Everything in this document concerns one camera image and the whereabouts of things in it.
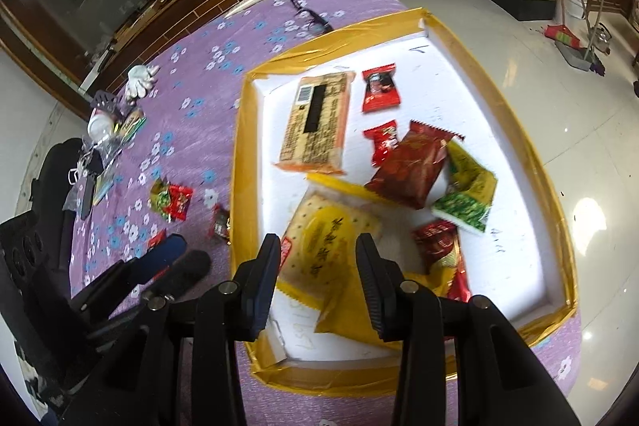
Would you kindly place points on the blue card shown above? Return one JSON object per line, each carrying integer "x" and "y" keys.
{"x": 105, "y": 186}

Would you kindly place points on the white cup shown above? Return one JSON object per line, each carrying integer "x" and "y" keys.
{"x": 99, "y": 125}

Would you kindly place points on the long brown red wafer packet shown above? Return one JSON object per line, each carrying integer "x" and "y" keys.
{"x": 439, "y": 246}

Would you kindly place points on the square cracker packet yellow edge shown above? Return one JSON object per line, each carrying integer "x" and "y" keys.
{"x": 319, "y": 246}

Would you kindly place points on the yellow-edged white foam tray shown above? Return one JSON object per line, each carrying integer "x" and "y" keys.
{"x": 449, "y": 71}

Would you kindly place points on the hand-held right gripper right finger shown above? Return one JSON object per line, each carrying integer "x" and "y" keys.
{"x": 372, "y": 296}

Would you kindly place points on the dark red snack packet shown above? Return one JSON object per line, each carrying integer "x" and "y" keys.
{"x": 409, "y": 169}

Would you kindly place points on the black phone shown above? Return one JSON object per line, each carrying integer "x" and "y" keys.
{"x": 88, "y": 196}

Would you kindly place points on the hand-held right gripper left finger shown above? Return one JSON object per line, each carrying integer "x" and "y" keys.
{"x": 264, "y": 286}

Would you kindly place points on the clear plastic bag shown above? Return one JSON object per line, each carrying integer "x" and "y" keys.
{"x": 107, "y": 146}

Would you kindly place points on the orange cracker packet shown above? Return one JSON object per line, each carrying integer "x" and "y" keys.
{"x": 319, "y": 121}

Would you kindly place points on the small red candy packet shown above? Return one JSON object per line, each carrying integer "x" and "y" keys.
{"x": 382, "y": 146}

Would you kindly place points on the metal kettle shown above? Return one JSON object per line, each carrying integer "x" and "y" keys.
{"x": 601, "y": 37}

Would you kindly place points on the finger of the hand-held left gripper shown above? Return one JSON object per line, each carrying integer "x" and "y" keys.
{"x": 187, "y": 269}
{"x": 162, "y": 254}

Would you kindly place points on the white bucket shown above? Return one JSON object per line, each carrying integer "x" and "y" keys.
{"x": 571, "y": 4}

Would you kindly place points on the black chair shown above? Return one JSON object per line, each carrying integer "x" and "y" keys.
{"x": 55, "y": 176}

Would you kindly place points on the white glove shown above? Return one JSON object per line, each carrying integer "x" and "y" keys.
{"x": 140, "y": 79}

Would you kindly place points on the plain yellow snack packet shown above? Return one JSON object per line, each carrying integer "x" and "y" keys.
{"x": 339, "y": 306}

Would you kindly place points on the green flat packet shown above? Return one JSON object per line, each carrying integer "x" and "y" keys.
{"x": 132, "y": 122}

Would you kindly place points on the purple floral tablecloth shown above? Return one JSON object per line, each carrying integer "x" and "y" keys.
{"x": 199, "y": 71}

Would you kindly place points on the grey dustpan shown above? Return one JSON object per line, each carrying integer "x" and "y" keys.
{"x": 579, "y": 59}

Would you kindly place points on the dark slotted object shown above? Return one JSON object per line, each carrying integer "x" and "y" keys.
{"x": 102, "y": 99}

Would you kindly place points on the red cartoon face candy packet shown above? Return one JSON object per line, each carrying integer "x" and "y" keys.
{"x": 180, "y": 201}

